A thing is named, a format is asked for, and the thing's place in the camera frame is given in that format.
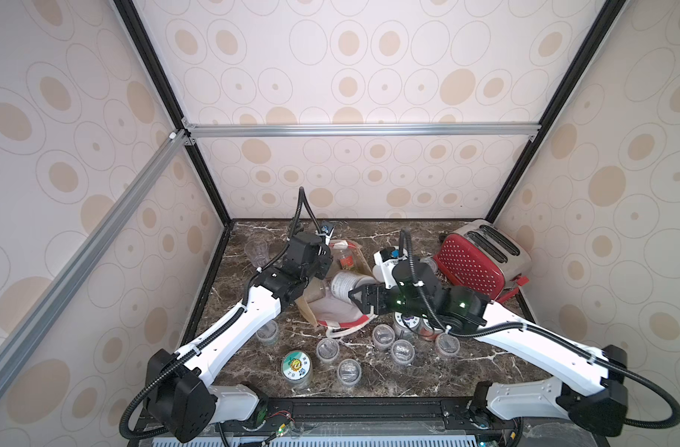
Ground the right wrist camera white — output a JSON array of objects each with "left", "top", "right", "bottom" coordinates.
[{"left": 373, "top": 246, "right": 407, "bottom": 289}]

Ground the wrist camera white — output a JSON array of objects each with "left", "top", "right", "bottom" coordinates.
[
  {"left": 373, "top": 246, "right": 407, "bottom": 289},
  {"left": 319, "top": 221, "right": 335, "bottom": 244}
]

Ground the white lid purple jar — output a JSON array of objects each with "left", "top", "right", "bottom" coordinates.
[{"left": 330, "top": 271, "right": 377, "bottom": 300}]

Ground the red silver toaster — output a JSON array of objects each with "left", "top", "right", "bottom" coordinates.
[{"left": 434, "top": 220, "right": 532, "bottom": 303}]

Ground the yellow green lid jar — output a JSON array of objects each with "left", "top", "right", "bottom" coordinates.
[{"left": 280, "top": 350, "right": 313, "bottom": 389}]

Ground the red orange jar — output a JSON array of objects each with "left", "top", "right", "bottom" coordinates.
[{"left": 338, "top": 250, "right": 356, "bottom": 270}]

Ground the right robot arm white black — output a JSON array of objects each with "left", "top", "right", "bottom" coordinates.
[{"left": 347, "top": 230, "right": 680, "bottom": 437}]

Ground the burlap canvas bag red lining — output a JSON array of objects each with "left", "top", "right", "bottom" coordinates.
[{"left": 295, "top": 240, "right": 377, "bottom": 339}]

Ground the green floral label jar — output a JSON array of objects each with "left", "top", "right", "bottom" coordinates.
[{"left": 255, "top": 320, "right": 279, "bottom": 346}]

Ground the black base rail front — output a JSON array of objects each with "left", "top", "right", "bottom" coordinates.
[{"left": 128, "top": 395, "right": 610, "bottom": 447}]

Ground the silver diagonal rail left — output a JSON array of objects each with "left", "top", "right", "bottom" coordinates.
[{"left": 0, "top": 129, "right": 190, "bottom": 400}]

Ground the purple flower label jar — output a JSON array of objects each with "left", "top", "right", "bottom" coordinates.
[{"left": 393, "top": 312, "right": 421, "bottom": 339}]

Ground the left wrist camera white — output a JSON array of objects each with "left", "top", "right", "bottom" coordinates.
[{"left": 319, "top": 221, "right": 335, "bottom": 244}]

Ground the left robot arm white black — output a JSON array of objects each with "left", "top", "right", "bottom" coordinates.
[{"left": 119, "top": 188, "right": 333, "bottom": 443}]

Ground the clear small seed jar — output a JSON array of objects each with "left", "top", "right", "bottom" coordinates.
[{"left": 434, "top": 333, "right": 461, "bottom": 359}]

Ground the silver horizontal rail back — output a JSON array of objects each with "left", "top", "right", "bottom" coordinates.
[{"left": 188, "top": 122, "right": 541, "bottom": 139}]

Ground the red content clear jar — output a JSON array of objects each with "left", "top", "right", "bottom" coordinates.
[{"left": 371, "top": 324, "right": 396, "bottom": 352}]

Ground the clear jar front row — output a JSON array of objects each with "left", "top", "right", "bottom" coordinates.
[{"left": 389, "top": 339, "right": 416, "bottom": 366}]

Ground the clear plastic cup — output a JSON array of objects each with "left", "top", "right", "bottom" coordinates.
[{"left": 244, "top": 238, "right": 270, "bottom": 269}]

